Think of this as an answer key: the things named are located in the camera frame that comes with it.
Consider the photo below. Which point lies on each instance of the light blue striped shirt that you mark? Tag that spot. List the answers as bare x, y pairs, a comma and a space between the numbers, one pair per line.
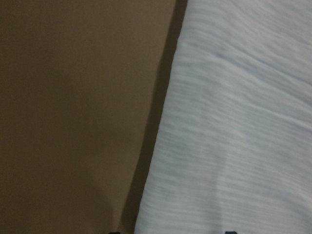
233, 151

